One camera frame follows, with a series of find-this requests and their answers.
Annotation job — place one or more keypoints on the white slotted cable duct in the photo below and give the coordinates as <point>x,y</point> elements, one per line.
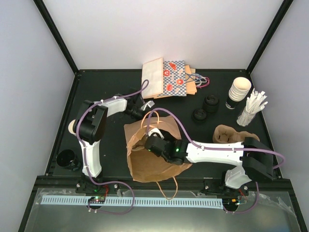
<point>129,201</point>

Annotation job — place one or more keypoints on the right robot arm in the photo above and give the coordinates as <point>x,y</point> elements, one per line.
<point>251,160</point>

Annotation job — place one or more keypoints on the large brown paper bag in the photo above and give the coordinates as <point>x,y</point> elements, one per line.
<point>144,166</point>

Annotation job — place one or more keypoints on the black frame post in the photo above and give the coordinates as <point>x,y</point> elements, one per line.
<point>56,34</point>
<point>279,16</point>

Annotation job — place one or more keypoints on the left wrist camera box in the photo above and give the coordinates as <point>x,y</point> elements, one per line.
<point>147,105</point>

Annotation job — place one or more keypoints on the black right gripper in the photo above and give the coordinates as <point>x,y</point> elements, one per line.
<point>169,136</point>

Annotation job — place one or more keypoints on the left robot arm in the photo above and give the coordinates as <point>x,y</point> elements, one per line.
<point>90,123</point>

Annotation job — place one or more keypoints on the black lid stack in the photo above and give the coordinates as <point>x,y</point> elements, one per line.
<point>199,115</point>
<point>211,104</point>

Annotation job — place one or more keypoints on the black right frame post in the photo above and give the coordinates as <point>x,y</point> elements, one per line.
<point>279,16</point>

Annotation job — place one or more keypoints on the blue checkered paper bag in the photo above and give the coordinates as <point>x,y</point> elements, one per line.
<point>174,82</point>

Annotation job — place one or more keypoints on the stack of paper cups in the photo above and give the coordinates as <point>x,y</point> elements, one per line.
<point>238,91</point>

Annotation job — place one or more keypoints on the black left frame post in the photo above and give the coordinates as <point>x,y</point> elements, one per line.
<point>56,34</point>

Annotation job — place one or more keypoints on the single paper cup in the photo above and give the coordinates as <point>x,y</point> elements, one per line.
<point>70,127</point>

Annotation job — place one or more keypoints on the near black lid stack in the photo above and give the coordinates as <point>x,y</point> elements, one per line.
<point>199,115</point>

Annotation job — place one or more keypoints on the far black lid stack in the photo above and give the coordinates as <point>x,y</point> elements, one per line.
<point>211,104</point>

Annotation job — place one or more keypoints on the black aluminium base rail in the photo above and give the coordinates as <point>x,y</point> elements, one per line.
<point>183,183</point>

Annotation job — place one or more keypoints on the flat brown paper bags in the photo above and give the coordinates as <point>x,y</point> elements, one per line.
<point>190,84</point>

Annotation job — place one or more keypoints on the glass of white stirrers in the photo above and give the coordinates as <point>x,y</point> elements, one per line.
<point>255,103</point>

